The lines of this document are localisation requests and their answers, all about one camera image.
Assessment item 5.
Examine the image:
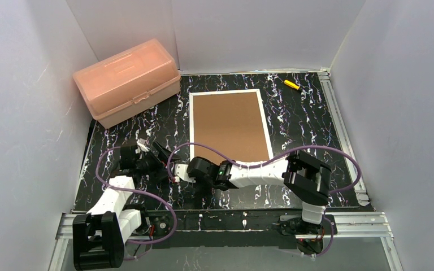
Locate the white picture frame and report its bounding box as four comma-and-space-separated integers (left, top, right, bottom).
189, 89, 274, 163

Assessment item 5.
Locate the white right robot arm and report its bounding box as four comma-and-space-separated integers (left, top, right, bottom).
177, 151, 331, 225

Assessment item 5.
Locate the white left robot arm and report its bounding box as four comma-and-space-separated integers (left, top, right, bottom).
72, 142, 181, 270

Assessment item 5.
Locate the pink plastic storage box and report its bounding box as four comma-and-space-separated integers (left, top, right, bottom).
73, 39, 181, 129

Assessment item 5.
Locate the yellow screwdriver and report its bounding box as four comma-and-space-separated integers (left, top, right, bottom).
284, 80, 302, 91

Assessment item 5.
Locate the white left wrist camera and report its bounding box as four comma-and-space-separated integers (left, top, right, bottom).
136, 138, 149, 153

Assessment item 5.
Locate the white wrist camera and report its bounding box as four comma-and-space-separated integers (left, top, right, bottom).
172, 164, 196, 183
136, 138, 149, 153

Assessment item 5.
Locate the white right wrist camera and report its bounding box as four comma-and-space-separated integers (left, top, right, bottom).
172, 164, 196, 183

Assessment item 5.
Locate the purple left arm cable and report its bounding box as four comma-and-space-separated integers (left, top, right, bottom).
95, 146, 179, 261

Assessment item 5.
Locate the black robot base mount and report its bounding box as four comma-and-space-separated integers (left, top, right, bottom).
114, 209, 334, 250

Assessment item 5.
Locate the aluminium rail frame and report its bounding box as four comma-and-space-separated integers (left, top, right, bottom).
48, 67, 405, 271

